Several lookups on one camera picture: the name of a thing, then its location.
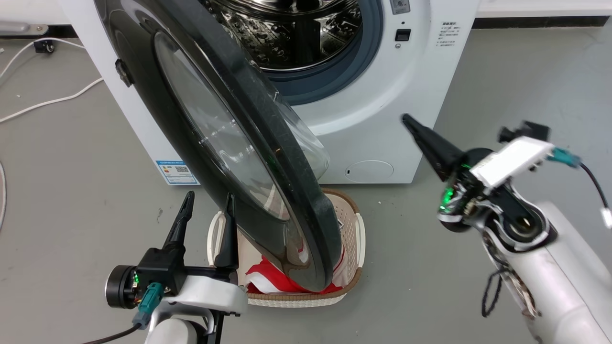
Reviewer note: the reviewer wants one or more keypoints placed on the blue energy label sticker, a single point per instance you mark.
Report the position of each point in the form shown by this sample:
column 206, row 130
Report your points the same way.
column 177, row 172

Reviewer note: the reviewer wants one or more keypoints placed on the stainless steel washer drum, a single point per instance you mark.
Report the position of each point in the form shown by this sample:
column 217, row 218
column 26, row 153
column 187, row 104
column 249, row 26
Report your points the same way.
column 296, row 33

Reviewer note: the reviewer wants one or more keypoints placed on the red and white cloth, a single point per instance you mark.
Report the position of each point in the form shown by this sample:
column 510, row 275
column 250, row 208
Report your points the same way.
column 267, row 282

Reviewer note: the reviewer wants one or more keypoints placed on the dark round washing machine door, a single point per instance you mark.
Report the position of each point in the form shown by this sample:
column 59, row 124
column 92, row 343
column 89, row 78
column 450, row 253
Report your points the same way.
column 191, row 95

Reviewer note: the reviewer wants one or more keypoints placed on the grey metal floor bar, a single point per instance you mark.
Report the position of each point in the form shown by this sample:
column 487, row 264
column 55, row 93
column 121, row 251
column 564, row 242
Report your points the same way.
column 24, row 28

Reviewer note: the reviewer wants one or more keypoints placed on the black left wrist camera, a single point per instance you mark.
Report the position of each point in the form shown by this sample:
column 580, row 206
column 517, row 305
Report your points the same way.
column 160, row 270

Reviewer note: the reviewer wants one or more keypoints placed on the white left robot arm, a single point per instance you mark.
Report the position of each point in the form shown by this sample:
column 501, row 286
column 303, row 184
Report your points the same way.
column 174, row 332

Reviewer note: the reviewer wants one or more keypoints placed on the grey rubber door gasket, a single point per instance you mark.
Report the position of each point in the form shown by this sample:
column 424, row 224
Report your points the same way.
column 344, row 79

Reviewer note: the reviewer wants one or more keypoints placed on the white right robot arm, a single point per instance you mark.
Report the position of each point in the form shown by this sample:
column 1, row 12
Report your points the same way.
column 559, row 272

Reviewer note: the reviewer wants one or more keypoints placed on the white front-load washing machine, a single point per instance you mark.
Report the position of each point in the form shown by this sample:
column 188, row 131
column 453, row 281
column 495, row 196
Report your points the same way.
column 411, row 95

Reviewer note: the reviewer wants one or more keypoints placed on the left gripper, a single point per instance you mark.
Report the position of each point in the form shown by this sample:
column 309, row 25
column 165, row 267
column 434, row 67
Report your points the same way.
column 210, row 291

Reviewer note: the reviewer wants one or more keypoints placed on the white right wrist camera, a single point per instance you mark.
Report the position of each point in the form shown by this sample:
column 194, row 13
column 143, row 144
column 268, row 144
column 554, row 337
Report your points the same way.
column 511, row 160

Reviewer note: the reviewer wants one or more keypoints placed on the beige woven laundry basket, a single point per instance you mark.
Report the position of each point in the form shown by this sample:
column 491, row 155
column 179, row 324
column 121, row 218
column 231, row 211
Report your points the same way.
column 351, row 234

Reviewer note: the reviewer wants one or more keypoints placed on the round drain filter cover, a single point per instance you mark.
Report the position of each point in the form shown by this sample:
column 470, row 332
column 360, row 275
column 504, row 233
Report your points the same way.
column 369, row 171

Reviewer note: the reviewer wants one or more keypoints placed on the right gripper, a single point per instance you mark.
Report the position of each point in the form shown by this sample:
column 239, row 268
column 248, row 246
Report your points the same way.
column 461, row 200

